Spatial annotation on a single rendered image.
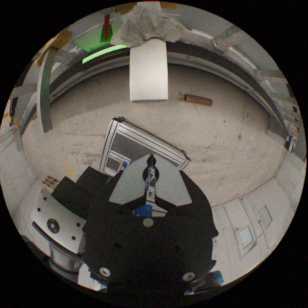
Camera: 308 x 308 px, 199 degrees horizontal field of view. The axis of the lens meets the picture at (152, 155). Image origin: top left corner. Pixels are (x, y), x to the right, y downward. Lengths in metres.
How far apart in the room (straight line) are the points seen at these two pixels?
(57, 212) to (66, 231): 0.05
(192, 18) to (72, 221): 0.75
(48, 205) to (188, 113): 1.11
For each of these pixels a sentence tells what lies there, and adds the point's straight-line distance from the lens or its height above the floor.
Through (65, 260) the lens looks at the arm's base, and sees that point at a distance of 0.39.
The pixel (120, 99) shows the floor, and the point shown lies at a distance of 1.00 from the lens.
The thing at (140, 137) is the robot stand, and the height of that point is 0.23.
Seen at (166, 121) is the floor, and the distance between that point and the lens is 0.95.
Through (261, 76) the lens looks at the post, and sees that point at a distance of 0.54.
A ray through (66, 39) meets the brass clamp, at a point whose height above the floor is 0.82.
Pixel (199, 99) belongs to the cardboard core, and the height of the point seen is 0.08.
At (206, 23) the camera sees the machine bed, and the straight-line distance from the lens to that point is 0.58.
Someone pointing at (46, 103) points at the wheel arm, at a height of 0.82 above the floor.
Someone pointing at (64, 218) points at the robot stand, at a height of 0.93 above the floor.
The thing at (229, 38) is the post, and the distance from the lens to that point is 0.35.
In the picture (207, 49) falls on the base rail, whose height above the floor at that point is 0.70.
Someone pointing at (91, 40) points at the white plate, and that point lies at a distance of 0.34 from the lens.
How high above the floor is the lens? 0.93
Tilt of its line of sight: 60 degrees down
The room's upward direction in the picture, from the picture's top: 178 degrees counter-clockwise
